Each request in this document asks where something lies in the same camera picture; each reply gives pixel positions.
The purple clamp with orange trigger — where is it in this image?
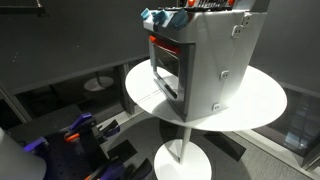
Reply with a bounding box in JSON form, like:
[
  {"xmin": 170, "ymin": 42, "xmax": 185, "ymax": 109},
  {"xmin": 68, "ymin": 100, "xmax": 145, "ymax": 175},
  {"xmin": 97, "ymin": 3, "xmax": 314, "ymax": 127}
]
[
  {"xmin": 63, "ymin": 112, "xmax": 95, "ymax": 144},
  {"xmin": 83, "ymin": 155, "xmax": 126, "ymax": 180}
]

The white round pedestal table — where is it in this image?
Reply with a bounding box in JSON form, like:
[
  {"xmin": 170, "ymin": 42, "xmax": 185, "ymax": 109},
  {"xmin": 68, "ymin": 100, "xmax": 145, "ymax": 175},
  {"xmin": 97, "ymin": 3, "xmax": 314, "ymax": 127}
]
[{"xmin": 124, "ymin": 58, "xmax": 288, "ymax": 180}]

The black perforated mounting board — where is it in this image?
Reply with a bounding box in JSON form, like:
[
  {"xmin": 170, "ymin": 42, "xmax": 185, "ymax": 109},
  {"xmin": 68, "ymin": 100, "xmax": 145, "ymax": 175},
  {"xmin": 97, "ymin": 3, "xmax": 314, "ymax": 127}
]
[{"xmin": 31, "ymin": 124, "xmax": 134, "ymax": 180}]

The white grey toy stove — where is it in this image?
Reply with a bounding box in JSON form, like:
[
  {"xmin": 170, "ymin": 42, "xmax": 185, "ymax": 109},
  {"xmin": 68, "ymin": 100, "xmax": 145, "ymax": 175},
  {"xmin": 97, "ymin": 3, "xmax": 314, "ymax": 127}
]
[{"xmin": 142, "ymin": 0, "xmax": 268, "ymax": 123}]

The white round floor stand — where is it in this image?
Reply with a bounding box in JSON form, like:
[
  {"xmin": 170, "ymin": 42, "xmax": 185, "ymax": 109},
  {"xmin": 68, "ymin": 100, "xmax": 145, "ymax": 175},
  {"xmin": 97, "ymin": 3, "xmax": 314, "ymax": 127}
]
[{"xmin": 83, "ymin": 71, "xmax": 115, "ymax": 93}]

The blue stove knob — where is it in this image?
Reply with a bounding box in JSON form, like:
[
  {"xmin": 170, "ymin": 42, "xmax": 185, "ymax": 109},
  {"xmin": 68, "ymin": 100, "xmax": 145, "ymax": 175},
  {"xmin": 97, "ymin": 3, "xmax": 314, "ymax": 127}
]
[
  {"xmin": 140, "ymin": 7, "xmax": 153, "ymax": 21},
  {"xmin": 169, "ymin": 8, "xmax": 190, "ymax": 30},
  {"xmin": 152, "ymin": 9, "xmax": 170, "ymax": 26}
]

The dark grey oven door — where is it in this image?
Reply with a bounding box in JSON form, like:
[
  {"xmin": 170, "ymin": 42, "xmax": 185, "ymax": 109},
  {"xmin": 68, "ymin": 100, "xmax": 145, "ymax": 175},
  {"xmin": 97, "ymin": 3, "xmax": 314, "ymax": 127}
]
[{"xmin": 148, "ymin": 34, "xmax": 196, "ymax": 123}]

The dark metal railing frame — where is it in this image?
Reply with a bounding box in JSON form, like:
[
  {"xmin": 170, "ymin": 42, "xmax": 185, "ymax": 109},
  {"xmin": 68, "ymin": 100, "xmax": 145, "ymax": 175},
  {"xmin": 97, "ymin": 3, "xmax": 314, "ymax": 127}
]
[{"xmin": 0, "ymin": 61, "xmax": 151, "ymax": 124}]

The black purple spring clamp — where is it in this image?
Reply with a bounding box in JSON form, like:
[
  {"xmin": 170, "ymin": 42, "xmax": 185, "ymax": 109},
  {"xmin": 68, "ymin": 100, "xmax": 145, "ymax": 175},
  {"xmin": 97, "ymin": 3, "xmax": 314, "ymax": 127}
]
[
  {"xmin": 126, "ymin": 157, "xmax": 153, "ymax": 180},
  {"xmin": 96, "ymin": 119, "xmax": 122, "ymax": 140}
]

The red oven door handle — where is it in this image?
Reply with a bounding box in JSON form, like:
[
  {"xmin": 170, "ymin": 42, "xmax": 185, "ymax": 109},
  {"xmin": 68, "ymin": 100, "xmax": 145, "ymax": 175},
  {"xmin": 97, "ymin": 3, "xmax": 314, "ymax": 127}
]
[{"xmin": 148, "ymin": 34, "xmax": 183, "ymax": 56}]

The black overhead mount bar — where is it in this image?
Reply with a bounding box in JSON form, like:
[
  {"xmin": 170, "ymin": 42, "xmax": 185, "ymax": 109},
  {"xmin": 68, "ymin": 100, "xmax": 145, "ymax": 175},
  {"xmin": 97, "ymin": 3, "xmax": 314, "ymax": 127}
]
[{"xmin": 0, "ymin": 0, "xmax": 48, "ymax": 17}]

